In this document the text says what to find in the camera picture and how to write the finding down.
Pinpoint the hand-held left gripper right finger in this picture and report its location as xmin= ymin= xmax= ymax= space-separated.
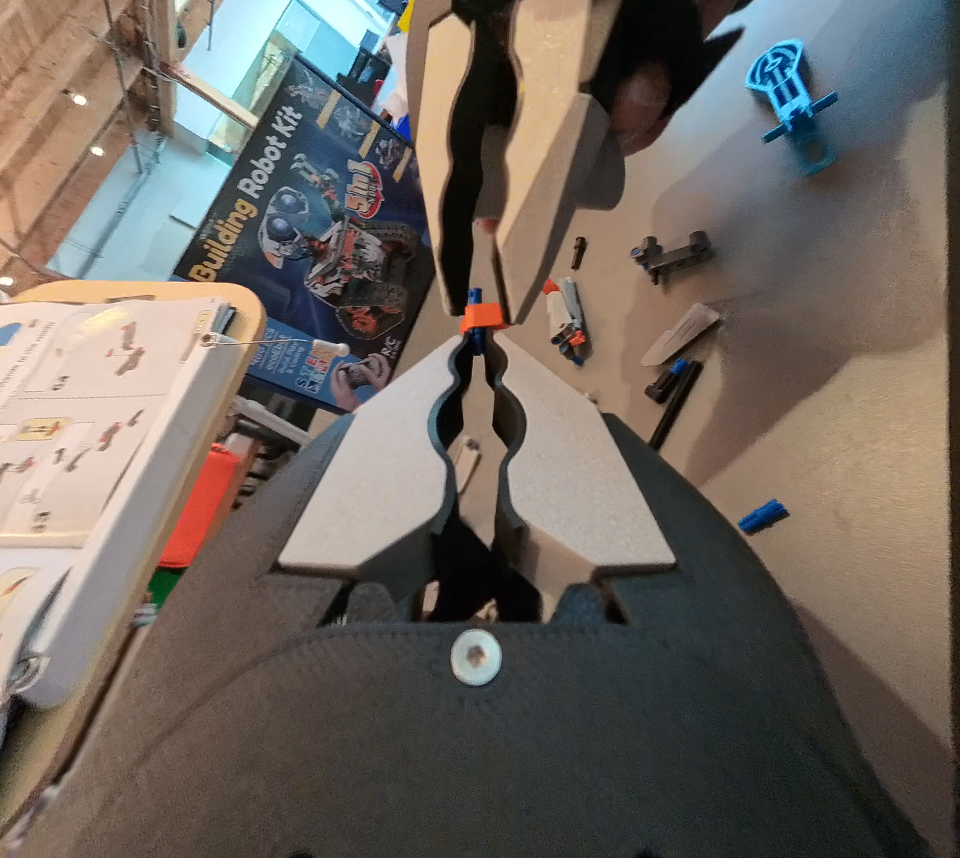
xmin=483 ymin=333 xmax=678 ymax=585

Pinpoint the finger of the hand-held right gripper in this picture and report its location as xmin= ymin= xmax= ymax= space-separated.
xmin=491 ymin=0 xmax=627 ymax=328
xmin=414 ymin=10 xmax=489 ymax=318

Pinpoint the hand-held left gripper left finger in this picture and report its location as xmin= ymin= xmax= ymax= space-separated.
xmin=277 ymin=335 xmax=460 ymax=580

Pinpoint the dark grey beam assembly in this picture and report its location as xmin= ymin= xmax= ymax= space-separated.
xmin=631 ymin=230 xmax=714 ymax=287

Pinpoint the long black axle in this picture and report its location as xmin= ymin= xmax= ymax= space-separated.
xmin=646 ymin=360 xmax=705 ymax=450

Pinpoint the black connector with blue pin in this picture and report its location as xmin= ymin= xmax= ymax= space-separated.
xmin=645 ymin=359 xmax=687 ymax=403

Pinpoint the dark blue robot kit box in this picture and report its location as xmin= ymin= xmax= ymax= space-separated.
xmin=171 ymin=51 xmax=436 ymax=417

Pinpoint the grey white orange assembly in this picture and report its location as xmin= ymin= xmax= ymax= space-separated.
xmin=541 ymin=276 xmax=588 ymax=368

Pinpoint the red container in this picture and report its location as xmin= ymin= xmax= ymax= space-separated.
xmin=157 ymin=444 xmax=241 ymax=570

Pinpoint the silver wedge piece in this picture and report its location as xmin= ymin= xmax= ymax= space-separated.
xmin=641 ymin=303 xmax=722 ymax=369

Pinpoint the light blue plastic tool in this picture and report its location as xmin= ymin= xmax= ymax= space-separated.
xmin=744 ymin=39 xmax=839 ymax=178

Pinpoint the white book stand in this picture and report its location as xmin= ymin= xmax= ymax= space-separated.
xmin=0 ymin=280 xmax=350 ymax=713

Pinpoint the instruction booklet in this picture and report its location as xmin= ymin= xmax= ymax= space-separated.
xmin=0 ymin=299 xmax=234 ymax=552

